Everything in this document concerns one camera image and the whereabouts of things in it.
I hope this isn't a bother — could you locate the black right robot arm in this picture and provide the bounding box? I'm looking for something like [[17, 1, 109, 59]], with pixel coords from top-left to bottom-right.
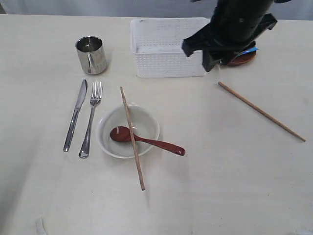
[[181, 0, 277, 72]]

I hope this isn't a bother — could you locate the white patterned ceramic bowl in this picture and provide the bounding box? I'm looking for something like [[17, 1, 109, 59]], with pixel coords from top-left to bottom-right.
[[96, 105, 160, 159]]

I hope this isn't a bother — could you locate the blue chips bag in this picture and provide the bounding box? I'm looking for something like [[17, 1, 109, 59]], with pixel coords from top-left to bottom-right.
[[243, 47, 258, 54]]

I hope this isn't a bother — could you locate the shiny metal cup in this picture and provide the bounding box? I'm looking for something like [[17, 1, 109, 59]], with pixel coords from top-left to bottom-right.
[[75, 36, 108, 75]]

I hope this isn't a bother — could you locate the silver table knife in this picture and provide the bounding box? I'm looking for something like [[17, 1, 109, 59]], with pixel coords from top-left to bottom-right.
[[63, 79, 88, 152]]

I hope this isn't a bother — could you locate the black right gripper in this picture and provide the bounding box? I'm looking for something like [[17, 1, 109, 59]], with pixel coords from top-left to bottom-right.
[[182, 13, 277, 72]]

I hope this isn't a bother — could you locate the silver fork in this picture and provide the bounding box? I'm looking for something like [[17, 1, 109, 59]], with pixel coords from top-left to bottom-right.
[[79, 80, 103, 159]]

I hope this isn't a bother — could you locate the white perforated plastic basket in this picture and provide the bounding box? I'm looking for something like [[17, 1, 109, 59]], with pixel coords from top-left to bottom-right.
[[130, 17, 209, 78]]

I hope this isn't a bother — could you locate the brown round wooden plate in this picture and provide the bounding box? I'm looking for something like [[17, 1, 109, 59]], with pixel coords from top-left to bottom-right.
[[227, 51, 256, 67]]

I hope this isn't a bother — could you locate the wooden chopstick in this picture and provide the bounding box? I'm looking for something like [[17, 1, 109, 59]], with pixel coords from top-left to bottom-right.
[[120, 87, 145, 191], [218, 81, 306, 142]]

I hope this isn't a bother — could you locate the dark red wooden spoon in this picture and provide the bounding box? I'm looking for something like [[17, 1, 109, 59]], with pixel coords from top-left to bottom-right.
[[110, 126, 186, 156]]

